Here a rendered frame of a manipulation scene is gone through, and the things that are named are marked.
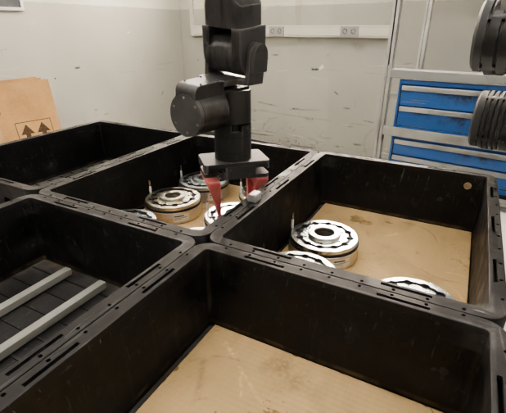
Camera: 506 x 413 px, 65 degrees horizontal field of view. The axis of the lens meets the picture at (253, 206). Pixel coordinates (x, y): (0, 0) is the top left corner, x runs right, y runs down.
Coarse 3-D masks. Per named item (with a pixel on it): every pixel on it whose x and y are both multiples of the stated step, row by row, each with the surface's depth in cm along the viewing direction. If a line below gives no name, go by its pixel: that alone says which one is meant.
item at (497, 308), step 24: (408, 168) 69; (432, 168) 67; (240, 216) 50; (216, 240) 44; (312, 264) 40; (384, 288) 36; (408, 288) 36; (504, 288) 36; (480, 312) 33; (504, 312) 33
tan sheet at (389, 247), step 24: (336, 216) 73; (360, 216) 73; (384, 216) 73; (360, 240) 65; (384, 240) 65; (408, 240) 65; (432, 240) 65; (456, 240) 65; (360, 264) 58; (384, 264) 58; (408, 264) 58; (432, 264) 58; (456, 264) 58; (456, 288) 53
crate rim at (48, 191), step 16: (176, 144) 82; (256, 144) 81; (272, 144) 81; (128, 160) 71; (304, 160) 71; (80, 176) 64; (48, 192) 57; (96, 208) 52; (112, 208) 52; (240, 208) 52; (160, 224) 48; (208, 240) 46
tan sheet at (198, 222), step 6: (234, 186) 87; (234, 192) 84; (228, 198) 81; (234, 198) 81; (204, 204) 78; (210, 204) 78; (204, 210) 76; (198, 216) 73; (204, 216) 73; (186, 222) 71; (192, 222) 71; (198, 222) 71
